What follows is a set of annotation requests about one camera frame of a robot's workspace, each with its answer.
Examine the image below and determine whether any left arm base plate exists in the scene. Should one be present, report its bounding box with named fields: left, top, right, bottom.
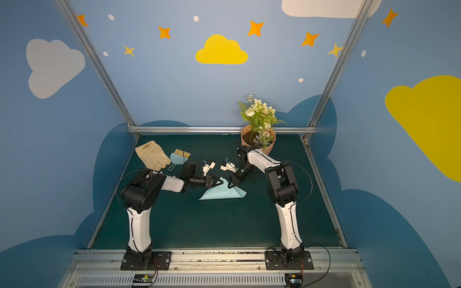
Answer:
left=120, top=250, right=172, bottom=271

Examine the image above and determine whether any aluminium front rail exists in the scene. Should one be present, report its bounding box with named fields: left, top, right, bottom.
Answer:
left=60, top=247, right=372, bottom=288

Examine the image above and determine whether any right controller board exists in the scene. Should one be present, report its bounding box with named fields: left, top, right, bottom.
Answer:
left=284, top=273, right=303, bottom=288

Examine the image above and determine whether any artificial white flower plant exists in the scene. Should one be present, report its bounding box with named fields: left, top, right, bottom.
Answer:
left=238, top=96, right=285, bottom=148

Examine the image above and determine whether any aluminium frame post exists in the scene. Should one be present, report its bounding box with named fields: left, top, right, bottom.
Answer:
left=303, top=0, right=375, bottom=144
left=55, top=0, right=136, bottom=131

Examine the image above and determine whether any left controller board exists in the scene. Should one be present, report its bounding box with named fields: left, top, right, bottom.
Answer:
left=132, top=274, right=157, bottom=288

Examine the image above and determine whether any right aluminium frame post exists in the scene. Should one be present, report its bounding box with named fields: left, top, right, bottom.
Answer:
left=303, top=0, right=375, bottom=144

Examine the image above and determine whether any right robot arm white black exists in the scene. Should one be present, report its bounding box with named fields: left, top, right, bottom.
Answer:
left=228, top=146, right=305, bottom=268

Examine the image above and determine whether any small blue hand brush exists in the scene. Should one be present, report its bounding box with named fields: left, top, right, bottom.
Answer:
left=168, top=149, right=190, bottom=171

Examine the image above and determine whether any controller board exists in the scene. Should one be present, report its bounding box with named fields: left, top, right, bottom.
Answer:
left=132, top=274, right=157, bottom=288
left=284, top=273, right=303, bottom=288

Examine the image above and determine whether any left aluminium frame post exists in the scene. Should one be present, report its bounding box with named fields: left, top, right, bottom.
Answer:
left=55, top=0, right=136, bottom=131

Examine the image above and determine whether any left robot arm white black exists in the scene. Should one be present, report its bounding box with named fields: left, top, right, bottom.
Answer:
left=121, top=164, right=224, bottom=271

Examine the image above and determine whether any beige work glove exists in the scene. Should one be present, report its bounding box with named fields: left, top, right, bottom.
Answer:
left=135, top=140, right=172, bottom=172

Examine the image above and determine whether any terracotta flower pot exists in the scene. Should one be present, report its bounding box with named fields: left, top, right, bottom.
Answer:
left=241, top=124, right=276, bottom=155

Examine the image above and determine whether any light blue square paper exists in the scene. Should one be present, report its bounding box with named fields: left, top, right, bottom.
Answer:
left=199, top=177, right=247, bottom=200

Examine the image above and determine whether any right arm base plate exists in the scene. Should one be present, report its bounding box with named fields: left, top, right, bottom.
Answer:
left=264, top=249, right=314, bottom=271

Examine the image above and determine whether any aluminium back frame bar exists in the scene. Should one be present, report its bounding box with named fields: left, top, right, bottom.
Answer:
left=128, top=126, right=316, bottom=134

